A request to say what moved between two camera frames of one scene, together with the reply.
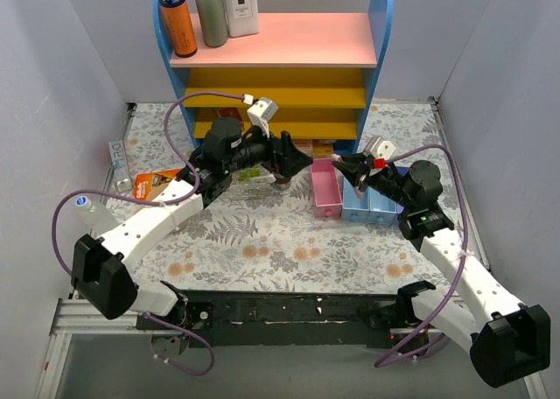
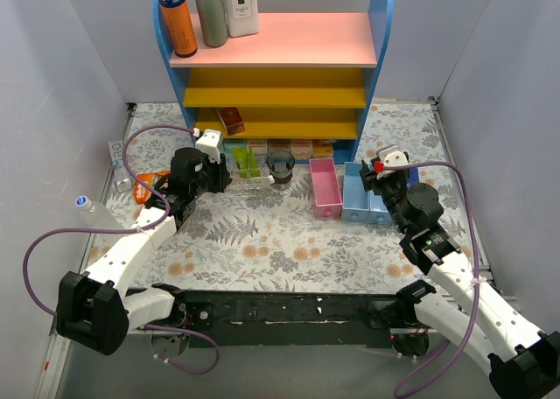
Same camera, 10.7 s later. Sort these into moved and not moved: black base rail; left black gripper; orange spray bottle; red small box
Moved: left black gripper
Not moved: black base rail; red small box; orange spray bottle
